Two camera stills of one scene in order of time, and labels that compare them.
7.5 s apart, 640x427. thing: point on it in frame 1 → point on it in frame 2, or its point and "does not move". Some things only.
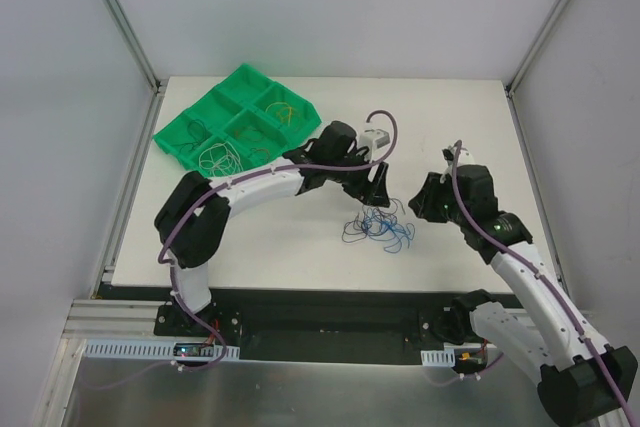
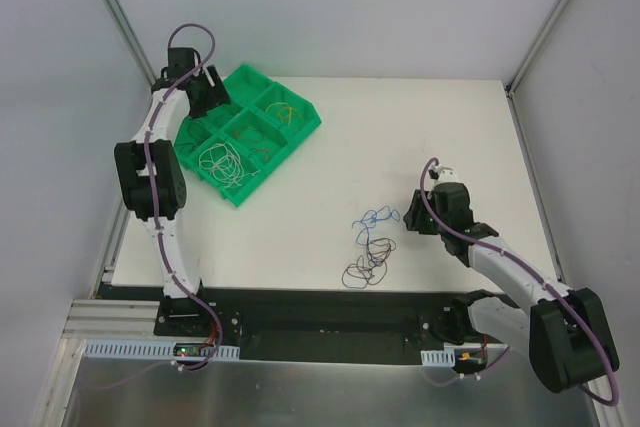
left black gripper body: [368, 177] → [211, 95]
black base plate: [314, 323] does not move
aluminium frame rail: [112, 318] does not move
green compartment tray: [246, 121] does not move
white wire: [221, 159] does not move
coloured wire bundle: [380, 223] → [374, 269]
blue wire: [379, 227] → [361, 221]
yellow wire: [280, 102] does not move
